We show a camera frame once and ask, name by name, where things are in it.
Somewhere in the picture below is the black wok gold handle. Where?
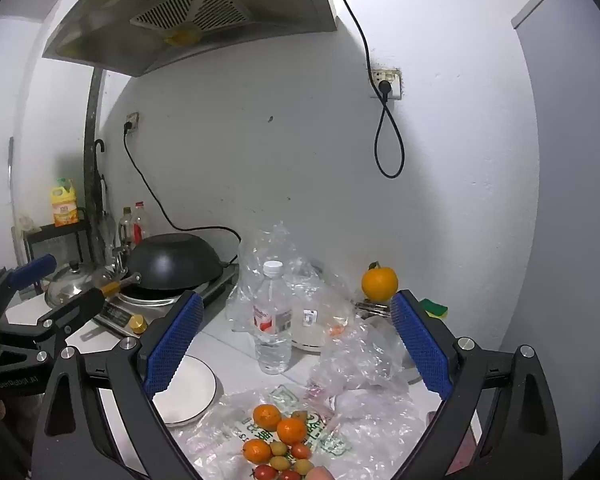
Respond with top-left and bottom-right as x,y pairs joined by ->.
97,232 -> 227,298

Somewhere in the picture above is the white bowl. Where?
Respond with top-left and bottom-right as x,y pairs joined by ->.
290,300 -> 353,353

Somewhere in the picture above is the steel pot lid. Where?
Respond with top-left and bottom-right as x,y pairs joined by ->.
45,260 -> 106,308

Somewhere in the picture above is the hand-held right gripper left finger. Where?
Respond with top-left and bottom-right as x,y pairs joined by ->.
30,291 -> 206,480

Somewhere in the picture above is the yellow detergent bottle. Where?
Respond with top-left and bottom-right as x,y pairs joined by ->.
51,177 -> 78,227

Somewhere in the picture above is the black hood power cable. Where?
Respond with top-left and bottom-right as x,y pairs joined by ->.
319,0 -> 406,179

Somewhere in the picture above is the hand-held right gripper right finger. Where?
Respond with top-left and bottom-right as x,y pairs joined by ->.
390,289 -> 564,480

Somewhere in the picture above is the green printed plastic bag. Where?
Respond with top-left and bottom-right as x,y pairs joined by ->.
185,385 -> 426,480

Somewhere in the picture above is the steel stove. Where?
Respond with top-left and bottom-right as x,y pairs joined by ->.
92,262 -> 241,338

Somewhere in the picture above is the steel utensil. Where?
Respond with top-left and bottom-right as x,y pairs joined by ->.
354,301 -> 392,318

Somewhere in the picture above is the green sponge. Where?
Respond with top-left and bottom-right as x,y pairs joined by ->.
419,298 -> 448,318

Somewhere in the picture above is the crumpled clear plastic bag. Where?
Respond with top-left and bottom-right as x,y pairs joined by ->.
305,320 -> 421,411

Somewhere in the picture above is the tangerine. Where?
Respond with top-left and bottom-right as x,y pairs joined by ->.
277,418 -> 307,445
242,438 -> 272,465
253,404 -> 283,430

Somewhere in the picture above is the large orange with leaf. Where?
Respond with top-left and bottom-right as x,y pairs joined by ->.
361,261 -> 399,302

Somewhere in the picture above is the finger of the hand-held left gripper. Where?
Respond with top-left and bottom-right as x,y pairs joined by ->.
0,286 -> 107,347
0,254 -> 59,312

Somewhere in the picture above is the black stove cable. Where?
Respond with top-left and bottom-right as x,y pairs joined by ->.
123,120 -> 242,266

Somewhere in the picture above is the white plate black rim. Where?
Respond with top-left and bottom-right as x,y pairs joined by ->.
152,355 -> 218,427

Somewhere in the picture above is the red cap bottle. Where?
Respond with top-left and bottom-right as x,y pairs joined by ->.
131,201 -> 147,243

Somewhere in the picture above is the beige cloth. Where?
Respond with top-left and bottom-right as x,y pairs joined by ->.
12,212 -> 43,235

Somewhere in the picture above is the steel range hood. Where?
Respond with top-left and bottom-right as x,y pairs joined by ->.
42,0 -> 338,78

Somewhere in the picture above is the clear water bottle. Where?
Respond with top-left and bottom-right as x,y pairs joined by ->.
252,260 -> 293,375

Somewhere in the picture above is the clear glass bottle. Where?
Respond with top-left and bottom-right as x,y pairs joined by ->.
118,206 -> 133,251

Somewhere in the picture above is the black metal rack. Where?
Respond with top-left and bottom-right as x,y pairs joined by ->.
22,207 -> 93,266

